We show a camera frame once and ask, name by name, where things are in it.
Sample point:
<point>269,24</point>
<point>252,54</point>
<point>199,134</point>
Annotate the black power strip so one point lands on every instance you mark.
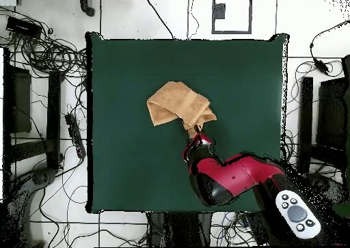
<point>75,134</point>

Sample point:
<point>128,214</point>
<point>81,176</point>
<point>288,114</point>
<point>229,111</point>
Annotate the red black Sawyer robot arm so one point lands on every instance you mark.
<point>232,174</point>

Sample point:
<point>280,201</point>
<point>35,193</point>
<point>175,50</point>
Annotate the dark green table cloth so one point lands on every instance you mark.
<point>131,95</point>

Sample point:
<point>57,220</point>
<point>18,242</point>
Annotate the small gray square plate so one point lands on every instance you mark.
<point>219,11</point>

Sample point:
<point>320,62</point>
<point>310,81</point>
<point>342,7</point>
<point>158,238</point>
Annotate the person's dark shoe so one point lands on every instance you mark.
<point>89,11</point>

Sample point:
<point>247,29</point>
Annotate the black box device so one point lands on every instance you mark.
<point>23,27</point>

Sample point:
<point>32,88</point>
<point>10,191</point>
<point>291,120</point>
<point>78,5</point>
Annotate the dark flat panel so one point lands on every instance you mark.
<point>332,114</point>
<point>20,100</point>

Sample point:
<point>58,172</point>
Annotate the black table base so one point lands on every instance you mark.
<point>180,229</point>

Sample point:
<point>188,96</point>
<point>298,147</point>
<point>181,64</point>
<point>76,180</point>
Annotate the black upright stand beam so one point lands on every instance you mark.
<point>306,116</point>

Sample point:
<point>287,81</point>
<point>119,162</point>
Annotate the tan terry towel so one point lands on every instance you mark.
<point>177,100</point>

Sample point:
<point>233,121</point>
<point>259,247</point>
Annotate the gray square floor frame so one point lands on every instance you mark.
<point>232,32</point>

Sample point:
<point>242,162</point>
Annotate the black stand frame beam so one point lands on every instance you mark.
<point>53,108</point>

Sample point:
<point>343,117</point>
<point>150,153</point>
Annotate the gray tripod base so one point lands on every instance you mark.
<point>321,183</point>
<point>41,178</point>

